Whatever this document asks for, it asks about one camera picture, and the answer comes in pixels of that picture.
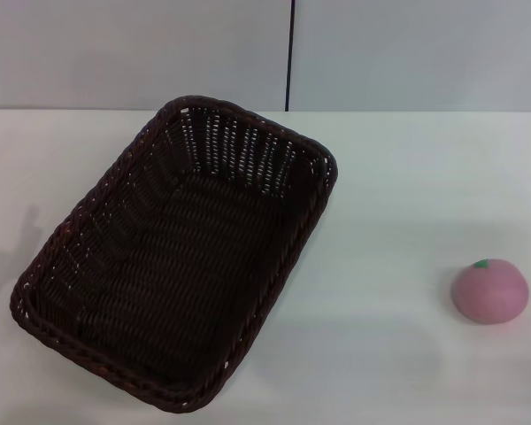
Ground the pink toy peach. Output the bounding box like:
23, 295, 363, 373
451, 258, 530, 325

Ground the dark brown woven basket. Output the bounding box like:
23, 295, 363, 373
9, 94, 339, 414

